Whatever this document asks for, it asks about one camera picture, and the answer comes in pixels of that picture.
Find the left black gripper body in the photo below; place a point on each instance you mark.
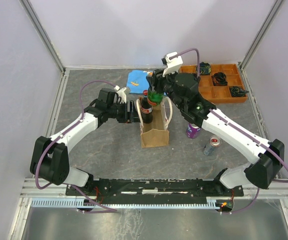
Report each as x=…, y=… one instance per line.
x=122, y=115

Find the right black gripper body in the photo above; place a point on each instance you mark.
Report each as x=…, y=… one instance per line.
x=164, y=83

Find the green glass bottle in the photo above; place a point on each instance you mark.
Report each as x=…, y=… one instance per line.
x=154, y=98

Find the glass cola bottle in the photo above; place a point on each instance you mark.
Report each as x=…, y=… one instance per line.
x=146, y=109

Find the watermelon print canvas bag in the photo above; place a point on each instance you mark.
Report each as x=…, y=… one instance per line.
x=156, y=133

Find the purple soda can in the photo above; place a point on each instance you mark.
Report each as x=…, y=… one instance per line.
x=192, y=131

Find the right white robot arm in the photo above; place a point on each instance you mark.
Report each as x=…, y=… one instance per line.
x=265, y=158

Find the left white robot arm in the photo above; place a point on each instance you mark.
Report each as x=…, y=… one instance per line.
x=50, y=160

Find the blue patterned cloth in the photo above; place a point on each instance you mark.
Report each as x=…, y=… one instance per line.
x=137, y=81

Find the dark rolled sock green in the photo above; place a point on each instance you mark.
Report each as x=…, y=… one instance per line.
x=205, y=69

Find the orange wooden divided tray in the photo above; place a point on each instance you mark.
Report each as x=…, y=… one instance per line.
x=221, y=94

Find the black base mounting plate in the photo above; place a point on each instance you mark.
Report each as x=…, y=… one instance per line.
x=159, y=191

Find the dark rolled sock right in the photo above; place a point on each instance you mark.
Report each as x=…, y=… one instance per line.
x=238, y=92

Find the silver blue energy can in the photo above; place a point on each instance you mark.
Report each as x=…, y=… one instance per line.
x=213, y=143

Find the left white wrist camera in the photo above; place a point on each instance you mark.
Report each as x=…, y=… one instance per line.
x=122, y=93

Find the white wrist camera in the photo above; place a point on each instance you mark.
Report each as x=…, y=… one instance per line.
x=122, y=93
x=172, y=65

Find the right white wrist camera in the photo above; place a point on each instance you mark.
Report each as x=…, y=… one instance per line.
x=172, y=65

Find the light blue cable duct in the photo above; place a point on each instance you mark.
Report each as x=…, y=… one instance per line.
x=81, y=203

